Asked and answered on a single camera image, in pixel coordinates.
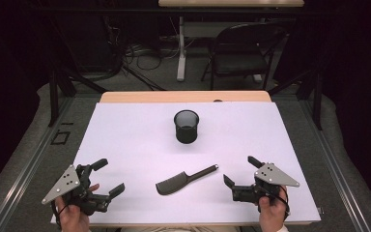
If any wooden desk with white leg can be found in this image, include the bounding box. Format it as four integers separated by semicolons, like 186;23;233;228
157;0;305;83

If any person's left hand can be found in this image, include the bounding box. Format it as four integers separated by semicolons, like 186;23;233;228
55;183;100;232

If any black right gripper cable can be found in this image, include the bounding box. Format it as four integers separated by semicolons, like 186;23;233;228
264;184;292;218

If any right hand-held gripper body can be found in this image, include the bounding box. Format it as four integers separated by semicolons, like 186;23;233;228
231;161;300;206

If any black metal frame stand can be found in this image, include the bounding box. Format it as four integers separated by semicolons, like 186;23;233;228
268;68;324;131
47;68;109;129

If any black plastic spatula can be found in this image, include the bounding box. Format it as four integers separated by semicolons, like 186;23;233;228
155;163;220;196

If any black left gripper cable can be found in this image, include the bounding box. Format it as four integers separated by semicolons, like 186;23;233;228
50;200;70;227

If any person's right hand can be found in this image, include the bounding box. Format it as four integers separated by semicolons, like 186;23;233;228
258;186;290;232

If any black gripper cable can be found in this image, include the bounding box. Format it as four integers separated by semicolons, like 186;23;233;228
264;184;292;218
50;200;70;227

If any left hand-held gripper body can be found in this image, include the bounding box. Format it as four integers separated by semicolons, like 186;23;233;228
42;163;111;217

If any black tape square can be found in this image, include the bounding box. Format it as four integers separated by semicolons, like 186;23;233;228
50;129;71;146

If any metal floor rail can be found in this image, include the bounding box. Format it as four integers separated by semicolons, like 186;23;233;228
0;96;75;232
298;96;371;232

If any tangle of floor cables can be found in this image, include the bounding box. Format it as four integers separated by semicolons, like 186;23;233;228
121;40;182;73

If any black folding chair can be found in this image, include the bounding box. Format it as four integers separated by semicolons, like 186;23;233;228
200;21;288;92

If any light wooden table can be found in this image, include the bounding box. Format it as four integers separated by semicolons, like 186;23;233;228
57;90;313;228

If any white board sheet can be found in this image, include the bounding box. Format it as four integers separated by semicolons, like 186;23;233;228
50;101;322;225

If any black mesh pen cup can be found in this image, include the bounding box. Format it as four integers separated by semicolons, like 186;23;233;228
173;109;200;145

